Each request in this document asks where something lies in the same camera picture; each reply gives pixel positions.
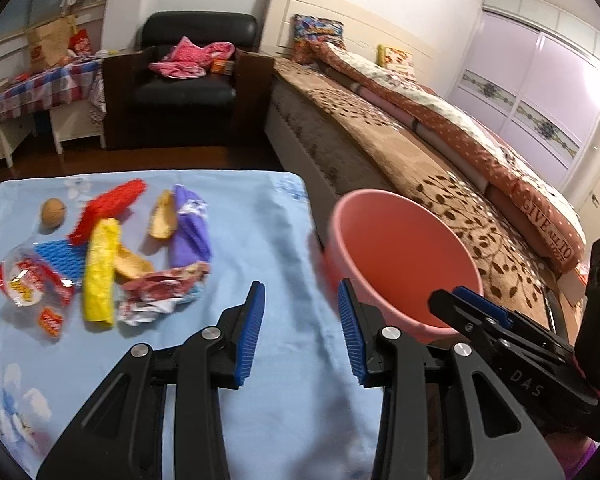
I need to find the purple face mask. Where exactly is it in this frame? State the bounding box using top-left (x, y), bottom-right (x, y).
top-left (169, 185), bottom-right (212, 268)

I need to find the printed paper wrapper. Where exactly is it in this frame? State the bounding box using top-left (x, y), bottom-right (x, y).
top-left (117, 261), bottom-right (211, 326)

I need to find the yellow fruit peel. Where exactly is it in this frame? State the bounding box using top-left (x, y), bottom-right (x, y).
top-left (148, 190), bottom-right (178, 240)
top-left (114, 245), bottom-right (155, 280)

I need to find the yellow foam fruit net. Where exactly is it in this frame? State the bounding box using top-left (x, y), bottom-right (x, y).
top-left (82, 218), bottom-right (121, 326)

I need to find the red foam fruit net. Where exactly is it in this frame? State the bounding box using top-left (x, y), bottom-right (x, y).
top-left (68, 179), bottom-right (146, 246)

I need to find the blue foam fruit net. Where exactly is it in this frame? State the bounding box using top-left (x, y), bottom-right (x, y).
top-left (33, 240), bottom-right (87, 283)

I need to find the small orange snack packet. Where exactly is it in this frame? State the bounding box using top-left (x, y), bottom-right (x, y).
top-left (38, 306), bottom-right (65, 338)

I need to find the clear red snack bag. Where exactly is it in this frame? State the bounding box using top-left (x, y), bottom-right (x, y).
top-left (0, 245), bottom-right (74, 308)

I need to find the pink plastic trash bucket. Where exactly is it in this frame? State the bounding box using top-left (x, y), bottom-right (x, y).
top-left (324, 188), bottom-right (483, 344)

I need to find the orange polka dot quilt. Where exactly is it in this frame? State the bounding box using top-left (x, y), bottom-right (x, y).
top-left (310, 41), bottom-right (586, 274)

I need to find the bed with brown blanket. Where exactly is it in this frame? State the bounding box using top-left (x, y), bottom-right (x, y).
top-left (265, 58), bottom-right (565, 324)

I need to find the brown round fruit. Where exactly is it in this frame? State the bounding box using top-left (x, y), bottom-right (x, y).
top-left (40, 198), bottom-right (66, 230)

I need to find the lilac wardrobe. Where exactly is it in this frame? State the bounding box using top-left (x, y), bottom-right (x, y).
top-left (449, 0), bottom-right (600, 206)

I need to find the black leather armchair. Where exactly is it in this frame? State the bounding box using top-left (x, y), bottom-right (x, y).
top-left (102, 11), bottom-right (274, 148)

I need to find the yellow floral pillow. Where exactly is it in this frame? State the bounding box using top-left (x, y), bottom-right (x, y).
top-left (377, 44), bottom-right (416, 80)

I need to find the orange box on armchair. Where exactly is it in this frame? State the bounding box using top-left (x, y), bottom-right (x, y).
top-left (210, 58), bottom-right (235, 76)

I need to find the pink clothing on armchair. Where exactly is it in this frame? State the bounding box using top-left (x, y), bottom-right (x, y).
top-left (148, 36), bottom-right (235, 80)

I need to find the checkered cloth side table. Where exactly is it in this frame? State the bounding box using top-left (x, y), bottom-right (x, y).
top-left (0, 58), bottom-right (106, 166)

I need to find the white wooden headboard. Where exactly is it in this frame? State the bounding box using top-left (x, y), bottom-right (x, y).
top-left (258, 0), bottom-right (439, 86)

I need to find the colourful patterned pillow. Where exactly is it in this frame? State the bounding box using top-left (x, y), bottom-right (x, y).
top-left (291, 14), bottom-right (346, 64)

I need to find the red gift bag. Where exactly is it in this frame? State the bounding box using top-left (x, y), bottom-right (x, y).
top-left (69, 28), bottom-right (93, 56)

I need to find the brown paper shopping bag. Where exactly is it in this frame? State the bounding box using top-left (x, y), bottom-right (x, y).
top-left (27, 14), bottom-right (78, 73)

